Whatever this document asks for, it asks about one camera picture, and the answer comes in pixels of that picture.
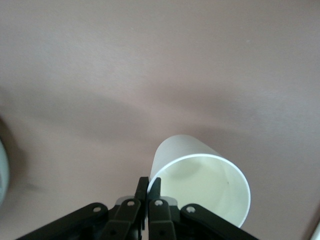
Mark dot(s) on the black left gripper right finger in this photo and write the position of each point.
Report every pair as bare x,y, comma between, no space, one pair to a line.
160,220

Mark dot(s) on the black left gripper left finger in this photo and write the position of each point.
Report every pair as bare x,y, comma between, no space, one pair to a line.
122,220

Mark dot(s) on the white plastic cup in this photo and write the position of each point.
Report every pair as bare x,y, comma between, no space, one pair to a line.
200,187

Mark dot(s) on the white tray with bear print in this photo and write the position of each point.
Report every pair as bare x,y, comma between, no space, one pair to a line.
316,233

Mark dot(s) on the green electric cooking pot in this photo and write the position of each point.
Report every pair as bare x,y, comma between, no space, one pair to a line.
3,175

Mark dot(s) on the brown table cover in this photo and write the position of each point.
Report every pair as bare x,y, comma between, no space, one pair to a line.
160,62

